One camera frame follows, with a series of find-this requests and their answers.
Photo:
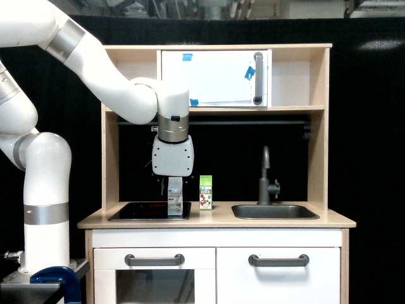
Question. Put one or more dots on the grey oven door handle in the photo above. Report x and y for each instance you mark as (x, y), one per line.
(177, 260)

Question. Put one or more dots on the blue clamp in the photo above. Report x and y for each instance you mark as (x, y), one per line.
(65, 277)

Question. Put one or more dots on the green juice carton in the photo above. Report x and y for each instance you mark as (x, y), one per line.
(205, 192)

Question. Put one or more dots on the white microwave door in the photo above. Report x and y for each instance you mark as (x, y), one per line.
(218, 78)

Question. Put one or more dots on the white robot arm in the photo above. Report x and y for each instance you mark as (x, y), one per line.
(45, 157)

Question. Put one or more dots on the white cabinet door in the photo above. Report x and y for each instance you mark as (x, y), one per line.
(239, 282)

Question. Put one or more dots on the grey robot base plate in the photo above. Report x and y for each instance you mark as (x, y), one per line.
(21, 280)

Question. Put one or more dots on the black hanging rail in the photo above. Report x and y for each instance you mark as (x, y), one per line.
(250, 122)

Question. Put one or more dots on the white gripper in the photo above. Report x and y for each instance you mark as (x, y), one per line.
(173, 160)

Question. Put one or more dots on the white milk carton box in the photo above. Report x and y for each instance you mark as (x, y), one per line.
(175, 196)

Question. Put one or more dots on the grey cabinet door handle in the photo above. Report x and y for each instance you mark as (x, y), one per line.
(300, 261)

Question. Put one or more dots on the grey sink basin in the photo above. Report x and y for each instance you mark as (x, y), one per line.
(276, 212)

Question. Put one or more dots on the wooden play kitchen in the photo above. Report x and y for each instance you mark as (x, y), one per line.
(306, 66)

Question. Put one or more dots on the grey toy faucet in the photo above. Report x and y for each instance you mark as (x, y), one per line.
(265, 187)

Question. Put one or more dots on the grey microwave door handle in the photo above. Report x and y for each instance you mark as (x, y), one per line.
(258, 92)

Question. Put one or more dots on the black toy stovetop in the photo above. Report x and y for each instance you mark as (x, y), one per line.
(149, 211)

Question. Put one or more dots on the white oven door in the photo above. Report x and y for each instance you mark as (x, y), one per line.
(194, 281)

